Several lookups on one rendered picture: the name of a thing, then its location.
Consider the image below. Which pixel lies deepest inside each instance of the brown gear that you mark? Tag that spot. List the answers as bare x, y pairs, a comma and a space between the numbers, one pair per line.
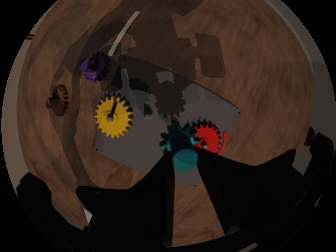
58, 101

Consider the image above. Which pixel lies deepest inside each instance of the teal gear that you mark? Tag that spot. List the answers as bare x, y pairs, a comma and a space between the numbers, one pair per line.
180, 142

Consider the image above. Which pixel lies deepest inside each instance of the dark purple gear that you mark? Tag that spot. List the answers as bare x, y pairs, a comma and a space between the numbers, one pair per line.
95, 67

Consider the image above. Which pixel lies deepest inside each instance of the yellow gear with black stripe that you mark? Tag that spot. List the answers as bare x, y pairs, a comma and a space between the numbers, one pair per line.
120, 112

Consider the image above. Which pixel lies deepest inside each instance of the red gear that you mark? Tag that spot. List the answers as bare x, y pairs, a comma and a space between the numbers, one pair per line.
208, 133

